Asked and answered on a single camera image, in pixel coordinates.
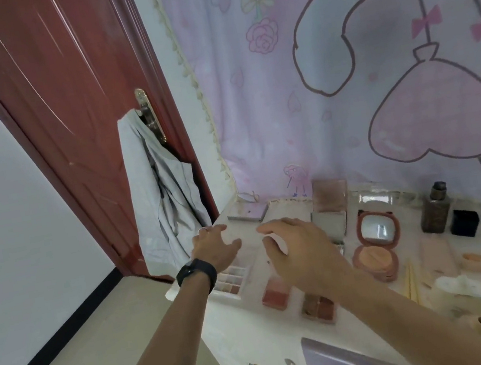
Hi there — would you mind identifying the small orange sponge holder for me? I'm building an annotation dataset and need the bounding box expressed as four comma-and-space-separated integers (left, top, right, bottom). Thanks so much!
458, 250, 481, 278

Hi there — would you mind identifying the black square bottle cap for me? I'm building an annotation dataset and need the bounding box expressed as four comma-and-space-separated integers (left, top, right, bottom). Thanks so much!
447, 206, 481, 242

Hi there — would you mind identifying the silver square palette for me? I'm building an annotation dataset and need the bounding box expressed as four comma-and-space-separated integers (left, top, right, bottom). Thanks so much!
298, 288, 340, 329

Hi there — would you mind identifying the pink blush compact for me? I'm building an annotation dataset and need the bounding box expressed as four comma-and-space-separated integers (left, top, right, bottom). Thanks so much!
258, 272, 297, 314

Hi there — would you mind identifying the peach round powder puff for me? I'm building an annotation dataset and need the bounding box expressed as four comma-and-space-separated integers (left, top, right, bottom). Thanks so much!
355, 243, 396, 278

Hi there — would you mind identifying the brown blush palette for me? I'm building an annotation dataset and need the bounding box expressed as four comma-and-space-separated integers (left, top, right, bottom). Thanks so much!
306, 174, 352, 219

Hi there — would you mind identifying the person's left hand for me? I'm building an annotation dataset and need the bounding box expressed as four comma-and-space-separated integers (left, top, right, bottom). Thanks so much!
185, 220, 247, 278

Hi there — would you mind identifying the white hanging garment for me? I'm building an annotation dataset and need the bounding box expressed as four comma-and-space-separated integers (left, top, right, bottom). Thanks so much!
114, 99, 220, 280

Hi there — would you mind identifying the large grey square palette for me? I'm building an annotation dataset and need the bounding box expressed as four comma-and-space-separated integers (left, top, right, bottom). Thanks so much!
225, 198, 271, 228

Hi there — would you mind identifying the white dressing table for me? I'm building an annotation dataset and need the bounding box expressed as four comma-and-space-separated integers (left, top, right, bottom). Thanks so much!
116, 0, 481, 365

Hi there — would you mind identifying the black smartwatch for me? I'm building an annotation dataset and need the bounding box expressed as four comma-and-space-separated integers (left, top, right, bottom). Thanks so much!
173, 256, 221, 299

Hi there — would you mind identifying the person's left forearm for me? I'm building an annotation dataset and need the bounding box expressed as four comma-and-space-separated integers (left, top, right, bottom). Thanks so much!
83, 279, 224, 365

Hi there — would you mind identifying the gold door handle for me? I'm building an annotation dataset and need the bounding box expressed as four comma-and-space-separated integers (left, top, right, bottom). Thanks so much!
133, 85, 168, 147

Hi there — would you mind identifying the person's right forearm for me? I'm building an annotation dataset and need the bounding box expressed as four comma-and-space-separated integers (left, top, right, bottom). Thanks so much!
327, 250, 481, 365

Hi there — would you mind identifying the pink cartoon cloth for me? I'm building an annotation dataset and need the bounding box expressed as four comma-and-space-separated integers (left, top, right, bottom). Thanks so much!
152, 0, 481, 249

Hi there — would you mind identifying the pink rounded compact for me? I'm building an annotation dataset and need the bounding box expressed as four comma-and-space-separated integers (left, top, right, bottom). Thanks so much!
344, 204, 409, 288

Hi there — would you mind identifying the person's right hand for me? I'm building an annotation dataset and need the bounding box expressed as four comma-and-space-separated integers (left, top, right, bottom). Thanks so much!
254, 205, 367, 313

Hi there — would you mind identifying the dark square foundation bottle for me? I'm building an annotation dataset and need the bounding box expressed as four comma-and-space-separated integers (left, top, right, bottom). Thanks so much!
414, 179, 459, 236

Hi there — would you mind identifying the dark red wooden door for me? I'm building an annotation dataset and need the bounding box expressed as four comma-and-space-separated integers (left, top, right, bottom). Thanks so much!
0, 0, 229, 313

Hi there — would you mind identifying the small grey square palette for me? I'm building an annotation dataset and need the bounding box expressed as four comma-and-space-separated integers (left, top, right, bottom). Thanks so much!
309, 207, 354, 262

